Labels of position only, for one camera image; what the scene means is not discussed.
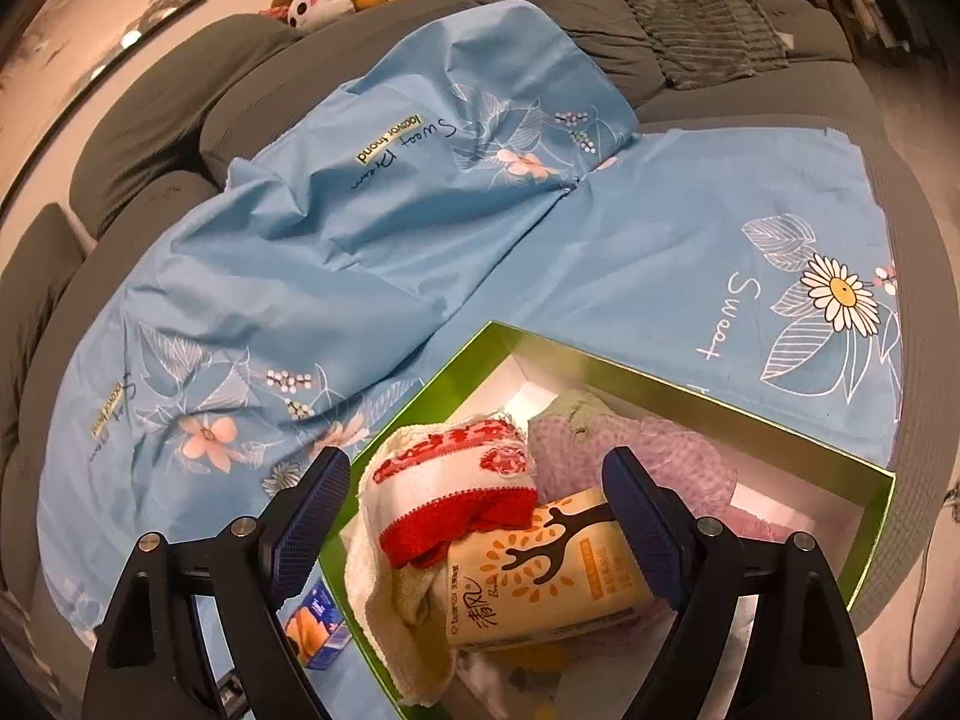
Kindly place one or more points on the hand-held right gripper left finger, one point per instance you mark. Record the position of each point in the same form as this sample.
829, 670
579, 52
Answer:
307, 532

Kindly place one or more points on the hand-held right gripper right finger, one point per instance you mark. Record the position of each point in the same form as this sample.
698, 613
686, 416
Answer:
645, 532

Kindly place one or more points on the purple knitted cloth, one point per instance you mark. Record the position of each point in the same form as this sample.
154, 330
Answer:
637, 457

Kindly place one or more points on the white knitted hat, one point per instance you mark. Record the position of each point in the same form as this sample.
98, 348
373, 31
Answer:
375, 615

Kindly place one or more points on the cream tree print tissue pack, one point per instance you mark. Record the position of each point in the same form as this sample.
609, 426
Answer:
540, 600

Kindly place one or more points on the green cardboard box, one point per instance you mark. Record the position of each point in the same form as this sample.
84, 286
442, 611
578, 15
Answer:
712, 420

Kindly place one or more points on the red white sock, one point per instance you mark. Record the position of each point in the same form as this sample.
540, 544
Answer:
450, 532

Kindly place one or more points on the blue orange tissue pack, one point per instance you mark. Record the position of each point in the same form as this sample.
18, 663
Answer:
319, 622

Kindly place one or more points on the blue floral bed sheet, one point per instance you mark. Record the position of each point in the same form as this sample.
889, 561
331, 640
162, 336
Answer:
450, 240

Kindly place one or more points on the grey sofa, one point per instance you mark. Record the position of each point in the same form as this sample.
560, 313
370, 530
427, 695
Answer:
225, 52

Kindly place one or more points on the grey ribbed blanket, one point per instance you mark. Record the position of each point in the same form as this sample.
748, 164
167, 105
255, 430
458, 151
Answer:
697, 15

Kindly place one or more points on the framed wall picture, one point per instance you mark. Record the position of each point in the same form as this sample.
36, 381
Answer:
90, 30

